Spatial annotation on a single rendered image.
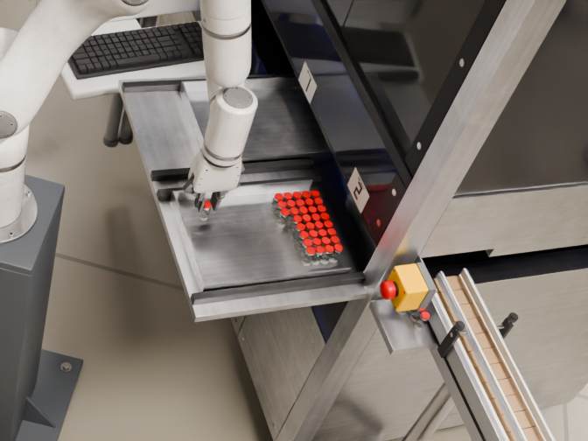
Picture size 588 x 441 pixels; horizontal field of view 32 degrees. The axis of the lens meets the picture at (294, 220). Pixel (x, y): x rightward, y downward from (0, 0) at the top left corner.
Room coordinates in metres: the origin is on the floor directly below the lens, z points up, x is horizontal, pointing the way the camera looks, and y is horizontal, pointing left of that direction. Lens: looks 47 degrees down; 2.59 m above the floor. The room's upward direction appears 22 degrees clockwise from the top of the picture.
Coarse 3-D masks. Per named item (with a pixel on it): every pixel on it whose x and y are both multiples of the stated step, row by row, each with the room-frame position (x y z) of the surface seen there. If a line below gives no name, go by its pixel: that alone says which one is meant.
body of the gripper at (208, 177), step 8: (200, 152) 1.47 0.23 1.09; (200, 160) 1.46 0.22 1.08; (208, 160) 1.45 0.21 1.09; (240, 160) 1.49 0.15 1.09; (192, 168) 1.47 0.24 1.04; (200, 168) 1.45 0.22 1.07; (208, 168) 1.45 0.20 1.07; (216, 168) 1.46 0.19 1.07; (224, 168) 1.47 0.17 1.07; (232, 168) 1.48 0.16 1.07; (240, 168) 1.50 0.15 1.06; (200, 176) 1.45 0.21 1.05; (208, 176) 1.45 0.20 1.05; (216, 176) 1.46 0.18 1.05; (224, 176) 1.47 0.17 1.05; (232, 176) 1.49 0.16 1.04; (192, 184) 1.45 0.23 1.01; (200, 184) 1.45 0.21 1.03; (208, 184) 1.46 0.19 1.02; (216, 184) 1.47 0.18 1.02; (224, 184) 1.48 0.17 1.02; (232, 184) 1.49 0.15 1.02; (200, 192) 1.45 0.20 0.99
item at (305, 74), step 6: (306, 66) 1.91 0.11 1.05; (306, 72) 1.90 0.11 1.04; (300, 78) 1.92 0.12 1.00; (306, 78) 1.90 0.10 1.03; (312, 78) 1.88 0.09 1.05; (300, 84) 1.91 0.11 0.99; (306, 84) 1.89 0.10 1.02; (312, 84) 1.87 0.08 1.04; (312, 90) 1.86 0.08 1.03; (306, 96) 1.87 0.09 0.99; (312, 96) 1.85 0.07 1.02
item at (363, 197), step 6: (354, 168) 1.65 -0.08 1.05; (354, 174) 1.64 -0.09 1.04; (354, 180) 1.63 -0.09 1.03; (360, 180) 1.62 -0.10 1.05; (348, 186) 1.64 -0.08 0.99; (354, 186) 1.63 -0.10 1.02; (360, 192) 1.60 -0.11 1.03; (366, 192) 1.59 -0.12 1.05; (354, 198) 1.61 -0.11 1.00; (360, 198) 1.60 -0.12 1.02; (366, 198) 1.59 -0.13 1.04; (360, 204) 1.59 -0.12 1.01; (360, 210) 1.58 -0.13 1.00
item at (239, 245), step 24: (240, 192) 1.59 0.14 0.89; (264, 192) 1.63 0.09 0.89; (192, 216) 1.48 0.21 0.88; (216, 216) 1.51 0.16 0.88; (240, 216) 1.53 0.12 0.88; (264, 216) 1.56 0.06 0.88; (192, 240) 1.42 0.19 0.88; (216, 240) 1.44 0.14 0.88; (240, 240) 1.47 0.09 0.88; (264, 240) 1.50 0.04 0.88; (288, 240) 1.52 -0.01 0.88; (192, 264) 1.35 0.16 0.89; (216, 264) 1.38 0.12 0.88; (240, 264) 1.40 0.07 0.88; (264, 264) 1.43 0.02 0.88; (288, 264) 1.46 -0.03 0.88; (312, 264) 1.48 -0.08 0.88; (336, 264) 1.51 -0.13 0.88; (216, 288) 1.31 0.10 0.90
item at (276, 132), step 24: (192, 96) 1.84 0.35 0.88; (264, 96) 1.94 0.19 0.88; (288, 96) 1.98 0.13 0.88; (192, 120) 1.75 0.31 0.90; (264, 120) 1.86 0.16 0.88; (288, 120) 1.89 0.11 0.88; (312, 120) 1.93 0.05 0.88; (264, 144) 1.78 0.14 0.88; (288, 144) 1.81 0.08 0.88; (312, 144) 1.84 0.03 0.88
